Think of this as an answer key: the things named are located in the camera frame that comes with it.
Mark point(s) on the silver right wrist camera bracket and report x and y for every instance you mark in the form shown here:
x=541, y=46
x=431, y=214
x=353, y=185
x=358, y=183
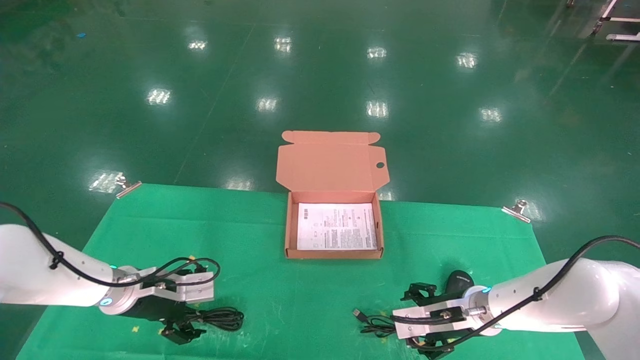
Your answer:
x=415, y=325

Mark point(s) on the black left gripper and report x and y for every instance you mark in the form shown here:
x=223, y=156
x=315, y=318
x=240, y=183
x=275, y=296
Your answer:
x=155, y=310

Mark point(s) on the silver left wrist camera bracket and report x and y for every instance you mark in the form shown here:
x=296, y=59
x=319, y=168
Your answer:
x=196, y=293

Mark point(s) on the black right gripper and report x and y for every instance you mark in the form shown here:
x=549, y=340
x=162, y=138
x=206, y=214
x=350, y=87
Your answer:
x=447, y=299

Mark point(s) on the white printed instruction sheet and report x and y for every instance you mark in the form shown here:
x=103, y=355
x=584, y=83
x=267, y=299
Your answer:
x=336, y=226

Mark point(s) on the silver binder clip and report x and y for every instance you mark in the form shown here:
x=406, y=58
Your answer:
x=129, y=189
x=517, y=211

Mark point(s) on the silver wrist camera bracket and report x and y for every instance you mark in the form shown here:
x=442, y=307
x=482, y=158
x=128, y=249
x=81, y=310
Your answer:
x=196, y=293
x=415, y=325

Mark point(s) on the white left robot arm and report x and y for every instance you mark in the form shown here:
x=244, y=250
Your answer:
x=30, y=272

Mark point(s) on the open brown cardboard box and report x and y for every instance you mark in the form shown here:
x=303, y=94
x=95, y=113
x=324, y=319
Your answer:
x=325, y=165

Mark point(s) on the white metal frame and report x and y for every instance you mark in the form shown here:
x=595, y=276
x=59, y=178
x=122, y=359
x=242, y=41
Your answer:
x=617, y=20

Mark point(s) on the green table cloth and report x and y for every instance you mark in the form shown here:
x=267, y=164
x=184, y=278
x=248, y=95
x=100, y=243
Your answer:
x=290, y=290

